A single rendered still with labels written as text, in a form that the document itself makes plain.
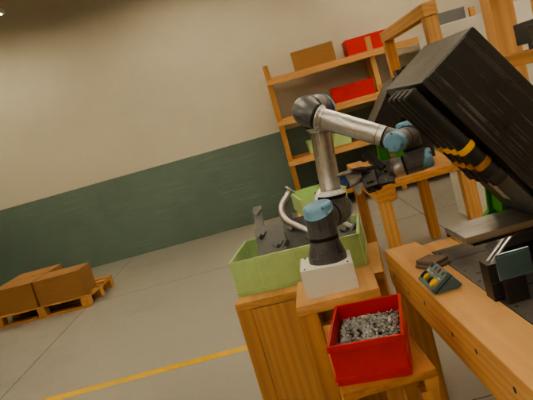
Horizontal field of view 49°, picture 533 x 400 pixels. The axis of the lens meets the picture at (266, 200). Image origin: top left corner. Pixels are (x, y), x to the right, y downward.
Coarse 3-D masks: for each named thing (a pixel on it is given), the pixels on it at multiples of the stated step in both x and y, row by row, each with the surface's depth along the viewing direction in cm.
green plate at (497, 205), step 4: (488, 192) 177; (488, 196) 177; (492, 196) 176; (488, 200) 178; (492, 200) 177; (496, 200) 174; (488, 204) 178; (492, 204) 178; (496, 204) 175; (500, 204) 172; (488, 208) 179; (492, 208) 179; (496, 208) 176; (500, 208) 172; (504, 208) 171; (496, 212) 179
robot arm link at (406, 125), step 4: (400, 124) 216; (404, 124) 215; (408, 124) 215; (396, 128) 219; (400, 128) 216; (404, 128) 212; (408, 128) 213; (412, 128) 215; (412, 132) 212; (416, 132) 216; (412, 136) 211; (416, 136) 215; (412, 140) 223; (416, 140) 216; (420, 140) 217; (412, 144) 215; (416, 144) 216; (420, 144) 216; (408, 148) 216; (412, 148) 216; (416, 148) 216; (404, 152) 219
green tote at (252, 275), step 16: (352, 224) 300; (352, 240) 261; (240, 256) 292; (256, 256) 270; (272, 256) 267; (288, 256) 267; (304, 256) 266; (352, 256) 262; (240, 272) 272; (256, 272) 270; (272, 272) 269; (288, 272) 268; (240, 288) 273; (256, 288) 272; (272, 288) 271
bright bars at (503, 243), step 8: (504, 240) 164; (496, 248) 166; (480, 264) 168; (488, 264) 164; (488, 272) 164; (496, 272) 163; (488, 280) 165; (496, 280) 164; (488, 288) 167; (496, 288) 164; (488, 296) 169; (496, 296) 164; (504, 296) 164
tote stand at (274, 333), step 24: (288, 288) 267; (384, 288) 255; (240, 312) 266; (264, 312) 264; (288, 312) 263; (264, 336) 266; (288, 336) 265; (264, 360) 269; (288, 360) 267; (264, 384) 271; (288, 384) 269; (312, 384) 268
